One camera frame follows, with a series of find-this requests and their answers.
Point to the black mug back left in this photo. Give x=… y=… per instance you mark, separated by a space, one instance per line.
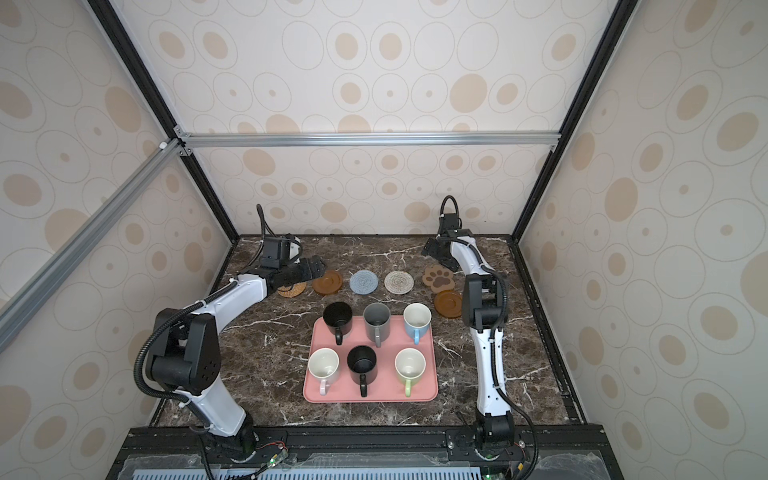
x=338 y=318

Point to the grey mug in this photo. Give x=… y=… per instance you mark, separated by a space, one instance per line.
x=377 y=323

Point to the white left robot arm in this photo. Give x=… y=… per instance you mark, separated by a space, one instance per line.
x=181 y=359

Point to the silver aluminium rail back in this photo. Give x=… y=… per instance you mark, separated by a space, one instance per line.
x=371 y=139

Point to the multicolour woven coaster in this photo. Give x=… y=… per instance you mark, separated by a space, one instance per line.
x=399 y=282

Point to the black mug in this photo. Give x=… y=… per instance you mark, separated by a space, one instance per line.
x=362 y=363
x=338 y=318

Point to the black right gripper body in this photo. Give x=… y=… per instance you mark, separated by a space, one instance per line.
x=437 y=246

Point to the silver aluminium rail left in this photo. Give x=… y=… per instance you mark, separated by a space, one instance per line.
x=37 y=291

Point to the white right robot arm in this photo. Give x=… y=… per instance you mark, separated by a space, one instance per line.
x=499 y=422

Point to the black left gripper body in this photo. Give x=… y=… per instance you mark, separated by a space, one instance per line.
x=300 y=272

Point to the white mug green handle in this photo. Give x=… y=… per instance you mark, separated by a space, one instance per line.
x=410 y=366

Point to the black corner frame post left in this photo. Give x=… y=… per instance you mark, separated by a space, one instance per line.
x=107 y=17

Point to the black mug front centre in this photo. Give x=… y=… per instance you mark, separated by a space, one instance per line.
x=362 y=363

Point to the grey woven coaster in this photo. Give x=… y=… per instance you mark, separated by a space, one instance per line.
x=363 y=282

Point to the rattan woven coaster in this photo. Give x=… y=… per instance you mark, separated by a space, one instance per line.
x=293 y=290

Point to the white mug pink handle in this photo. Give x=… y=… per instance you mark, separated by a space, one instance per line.
x=324 y=366

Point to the black corner frame post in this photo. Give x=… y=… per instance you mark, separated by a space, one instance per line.
x=617 y=24
x=107 y=17

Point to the silver aluminium rail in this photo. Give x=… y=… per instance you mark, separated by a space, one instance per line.
x=371 y=139
x=37 y=291

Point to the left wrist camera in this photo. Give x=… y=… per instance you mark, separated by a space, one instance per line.
x=280 y=251

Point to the brown wooden coaster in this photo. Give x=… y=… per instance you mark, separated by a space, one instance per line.
x=448 y=304
x=330 y=283

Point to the black corner frame post right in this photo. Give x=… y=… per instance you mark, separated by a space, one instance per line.
x=617 y=24

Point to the light blue mug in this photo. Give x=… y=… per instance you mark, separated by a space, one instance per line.
x=417 y=319

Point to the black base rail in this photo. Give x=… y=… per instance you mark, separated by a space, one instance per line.
x=367 y=452

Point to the paw print coaster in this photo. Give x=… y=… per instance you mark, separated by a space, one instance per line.
x=438 y=279

